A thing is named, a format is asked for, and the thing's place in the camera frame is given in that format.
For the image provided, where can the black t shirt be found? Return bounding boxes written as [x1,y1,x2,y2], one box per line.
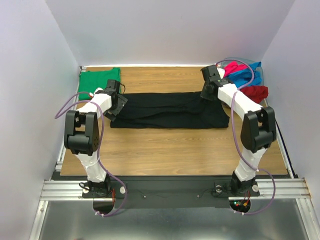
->
[110,91,230,129]

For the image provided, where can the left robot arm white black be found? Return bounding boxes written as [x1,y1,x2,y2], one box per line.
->
[64,79,128,198]

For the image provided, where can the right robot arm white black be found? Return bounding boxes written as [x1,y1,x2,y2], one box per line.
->
[200,65,277,195]

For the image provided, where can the pink t shirt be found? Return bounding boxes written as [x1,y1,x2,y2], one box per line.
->
[223,61,248,77]

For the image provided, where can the folded green t shirt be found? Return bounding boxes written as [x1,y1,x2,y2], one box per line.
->
[78,67,121,93]

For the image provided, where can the blue t shirt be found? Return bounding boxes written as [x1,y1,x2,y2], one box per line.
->
[227,61,262,88]

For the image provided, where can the grey plastic bin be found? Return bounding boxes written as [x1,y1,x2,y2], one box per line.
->
[219,57,267,106]

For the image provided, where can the red t shirt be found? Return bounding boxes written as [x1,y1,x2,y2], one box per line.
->
[240,85,269,104]

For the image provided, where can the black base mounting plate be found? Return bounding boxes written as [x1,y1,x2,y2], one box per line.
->
[79,175,260,210]

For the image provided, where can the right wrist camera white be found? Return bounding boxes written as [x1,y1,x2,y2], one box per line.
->
[217,67,225,79]

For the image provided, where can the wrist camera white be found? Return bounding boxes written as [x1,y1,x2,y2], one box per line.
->
[217,67,225,79]
[89,87,103,98]

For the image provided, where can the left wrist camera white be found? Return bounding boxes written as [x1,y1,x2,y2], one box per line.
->
[89,87,103,98]

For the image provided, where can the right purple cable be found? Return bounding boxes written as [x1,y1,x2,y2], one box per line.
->
[215,59,277,216]

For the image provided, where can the aluminium frame rail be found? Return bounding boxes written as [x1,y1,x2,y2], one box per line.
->
[39,65,87,201]

